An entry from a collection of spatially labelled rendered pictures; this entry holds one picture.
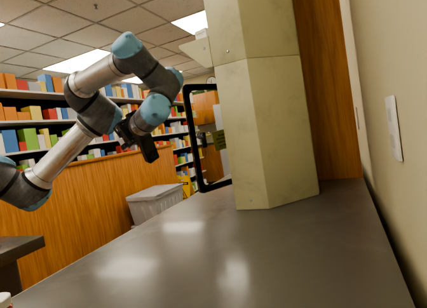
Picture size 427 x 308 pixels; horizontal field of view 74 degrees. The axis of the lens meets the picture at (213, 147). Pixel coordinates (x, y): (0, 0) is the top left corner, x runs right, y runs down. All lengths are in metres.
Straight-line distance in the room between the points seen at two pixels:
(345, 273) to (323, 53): 0.89
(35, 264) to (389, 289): 2.56
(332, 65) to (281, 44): 0.32
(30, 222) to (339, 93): 2.38
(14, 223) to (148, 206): 1.19
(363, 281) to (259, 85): 0.60
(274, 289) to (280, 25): 0.78
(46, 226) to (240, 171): 2.13
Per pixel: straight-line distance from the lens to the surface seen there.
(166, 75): 0.83
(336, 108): 1.23
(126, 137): 0.95
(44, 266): 2.83
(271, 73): 0.94
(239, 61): 0.92
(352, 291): 0.51
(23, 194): 1.26
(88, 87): 1.02
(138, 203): 3.21
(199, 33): 1.09
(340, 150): 1.24
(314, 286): 0.52
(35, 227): 2.75
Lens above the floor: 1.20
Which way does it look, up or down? 3 degrees down
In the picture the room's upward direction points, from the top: 9 degrees counter-clockwise
